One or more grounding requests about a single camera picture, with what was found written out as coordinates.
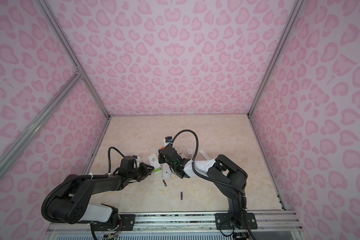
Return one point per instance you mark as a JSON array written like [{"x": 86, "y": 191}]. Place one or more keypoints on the small white remote control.
[{"x": 166, "y": 171}]

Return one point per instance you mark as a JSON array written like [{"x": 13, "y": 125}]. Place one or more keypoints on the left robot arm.
[{"x": 69, "y": 202}]

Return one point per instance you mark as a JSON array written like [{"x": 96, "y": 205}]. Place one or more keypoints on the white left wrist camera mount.
[{"x": 138, "y": 161}]

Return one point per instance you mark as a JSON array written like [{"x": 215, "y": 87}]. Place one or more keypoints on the right rear aluminium frame post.
[{"x": 285, "y": 34}]

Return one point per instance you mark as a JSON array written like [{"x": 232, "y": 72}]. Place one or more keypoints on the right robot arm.
[{"x": 228, "y": 177}]

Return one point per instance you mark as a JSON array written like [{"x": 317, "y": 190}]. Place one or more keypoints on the white battery cover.
[{"x": 205, "y": 155}]

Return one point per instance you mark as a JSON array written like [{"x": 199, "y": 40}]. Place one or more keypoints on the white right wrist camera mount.
[{"x": 168, "y": 141}]

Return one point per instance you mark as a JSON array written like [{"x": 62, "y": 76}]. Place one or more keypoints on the diagonal aluminium frame bar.
[{"x": 11, "y": 155}]

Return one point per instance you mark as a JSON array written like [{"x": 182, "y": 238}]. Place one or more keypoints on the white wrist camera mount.
[
  {"x": 168, "y": 141},
  {"x": 138, "y": 161}
]

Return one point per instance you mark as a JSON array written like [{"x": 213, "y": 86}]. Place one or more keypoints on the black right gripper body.
[{"x": 162, "y": 159}]

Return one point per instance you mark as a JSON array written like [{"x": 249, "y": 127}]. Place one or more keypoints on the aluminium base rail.
[{"x": 264, "y": 225}]

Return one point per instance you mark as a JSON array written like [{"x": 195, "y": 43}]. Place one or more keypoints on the white remote with green buttons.
[{"x": 154, "y": 162}]

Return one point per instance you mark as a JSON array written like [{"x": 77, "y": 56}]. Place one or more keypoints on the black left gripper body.
[{"x": 140, "y": 173}]

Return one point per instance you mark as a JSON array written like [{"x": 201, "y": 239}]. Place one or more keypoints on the aluminium corner frame post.
[{"x": 68, "y": 48}]

